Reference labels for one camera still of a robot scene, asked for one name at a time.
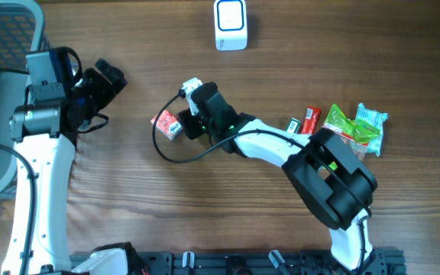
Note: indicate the teal tissue pack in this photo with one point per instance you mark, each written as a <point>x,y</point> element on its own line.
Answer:
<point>376,120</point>

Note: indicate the green gum pack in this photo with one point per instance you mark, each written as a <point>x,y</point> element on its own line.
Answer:
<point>293,126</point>

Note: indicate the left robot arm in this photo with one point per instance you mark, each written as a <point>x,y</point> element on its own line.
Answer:
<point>60,104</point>

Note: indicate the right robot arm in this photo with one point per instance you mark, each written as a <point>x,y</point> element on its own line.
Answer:
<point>332,182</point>

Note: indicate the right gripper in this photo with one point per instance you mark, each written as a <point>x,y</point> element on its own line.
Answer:
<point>189,120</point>

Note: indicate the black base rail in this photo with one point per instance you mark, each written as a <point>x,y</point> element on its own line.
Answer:
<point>382,261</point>

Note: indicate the green snack bag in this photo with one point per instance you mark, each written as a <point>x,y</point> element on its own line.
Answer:
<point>356,134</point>

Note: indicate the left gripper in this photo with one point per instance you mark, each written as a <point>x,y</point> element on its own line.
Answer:
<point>107,92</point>

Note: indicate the red tissue pack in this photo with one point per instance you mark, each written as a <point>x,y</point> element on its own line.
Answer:
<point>169,125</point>

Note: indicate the white barcode scanner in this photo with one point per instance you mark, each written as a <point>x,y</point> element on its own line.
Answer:
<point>231,25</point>

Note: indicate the red coffee stick sachet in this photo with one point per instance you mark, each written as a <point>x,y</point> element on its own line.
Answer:
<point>311,119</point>

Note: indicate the grey black mesh basket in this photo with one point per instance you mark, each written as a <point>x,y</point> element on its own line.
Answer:
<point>21,31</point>

